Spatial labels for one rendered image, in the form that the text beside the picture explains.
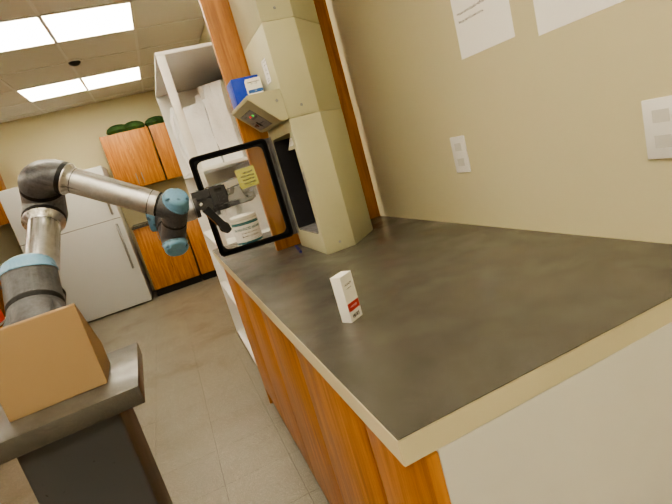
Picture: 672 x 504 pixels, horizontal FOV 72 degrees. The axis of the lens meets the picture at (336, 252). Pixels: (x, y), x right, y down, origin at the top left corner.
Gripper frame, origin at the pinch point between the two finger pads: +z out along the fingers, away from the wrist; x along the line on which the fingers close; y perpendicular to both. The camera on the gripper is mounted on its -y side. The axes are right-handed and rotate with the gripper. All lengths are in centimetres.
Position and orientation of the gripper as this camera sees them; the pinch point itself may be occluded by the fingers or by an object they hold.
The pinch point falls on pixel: (252, 197)
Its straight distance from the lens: 167.8
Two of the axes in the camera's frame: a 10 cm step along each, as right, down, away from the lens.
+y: -2.6, -9.4, -2.2
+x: -3.5, -1.2, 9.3
